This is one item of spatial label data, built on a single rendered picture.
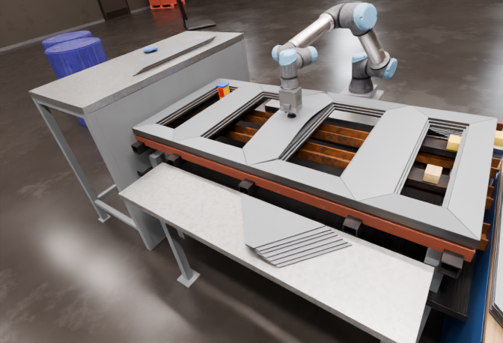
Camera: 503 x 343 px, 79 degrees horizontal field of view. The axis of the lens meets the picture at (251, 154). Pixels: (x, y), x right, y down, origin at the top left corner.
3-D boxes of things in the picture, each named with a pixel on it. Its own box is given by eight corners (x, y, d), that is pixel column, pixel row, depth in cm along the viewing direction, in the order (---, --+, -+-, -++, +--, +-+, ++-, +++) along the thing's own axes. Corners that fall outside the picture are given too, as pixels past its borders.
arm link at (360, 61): (358, 70, 200) (359, 49, 192) (377, 73, 190) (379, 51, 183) (347, 76, 194) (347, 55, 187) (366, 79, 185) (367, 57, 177)
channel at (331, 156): (492, 210, 112) (496, 201, 109) (180, 124, 201) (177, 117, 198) (493, 197, 117) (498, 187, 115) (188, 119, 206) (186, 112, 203)
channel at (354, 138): (495, 179, 125) (499, 169, 122) (200, 111, 213) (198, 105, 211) (497, 168, 130) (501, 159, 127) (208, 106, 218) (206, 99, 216)
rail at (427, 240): (470, 263, 88) (476, 249, 85) (137, 142, 171) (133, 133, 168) (474, 240, 94) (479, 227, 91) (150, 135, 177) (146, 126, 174)
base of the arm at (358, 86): (352, 83, 207) (352, 69, 202) (376, 85, 199) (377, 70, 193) (345, 93, 197) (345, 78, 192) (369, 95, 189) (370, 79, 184)
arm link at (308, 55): (300, 43, 142) (283, 50, 137) (319, 46, 134) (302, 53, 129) (301, 60, 146) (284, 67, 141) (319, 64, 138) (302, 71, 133)
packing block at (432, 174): (437, 184, 113) (439, 176, 110) (422, 180, 115) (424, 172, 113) (440, 175, 116) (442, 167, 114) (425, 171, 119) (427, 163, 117)
